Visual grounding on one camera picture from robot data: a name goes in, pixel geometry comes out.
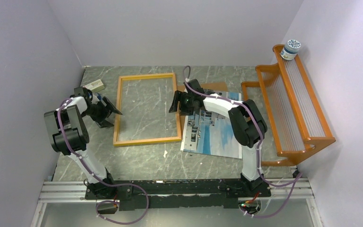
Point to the brown frame backing board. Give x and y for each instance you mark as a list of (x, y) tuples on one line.
[(216, 87)]

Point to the building and sky photo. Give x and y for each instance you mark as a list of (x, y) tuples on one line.
[(210, 133)]

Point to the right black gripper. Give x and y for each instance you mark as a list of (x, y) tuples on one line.
[(179, 96)]

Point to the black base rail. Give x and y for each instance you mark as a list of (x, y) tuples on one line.
[(155, 194)]

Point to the small staples box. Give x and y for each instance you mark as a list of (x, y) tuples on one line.
[(95, 86)]

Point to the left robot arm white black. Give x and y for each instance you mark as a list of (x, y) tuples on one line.
[(68, 135)]

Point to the small blue white jar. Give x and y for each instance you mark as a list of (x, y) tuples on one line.
[(290, 49)]

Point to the yellow wooden picture frame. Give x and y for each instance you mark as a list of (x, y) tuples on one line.
[(116, 141)]

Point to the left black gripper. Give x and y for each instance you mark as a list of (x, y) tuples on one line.
[(100, 120)]

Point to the orange wooden rack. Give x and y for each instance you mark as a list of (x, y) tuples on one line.
[(298, 124)]

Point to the aluminium extrusion frame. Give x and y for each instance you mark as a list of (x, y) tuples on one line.
[(74, 192)]

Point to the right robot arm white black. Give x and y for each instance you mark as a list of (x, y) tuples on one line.
[(248, 125)]

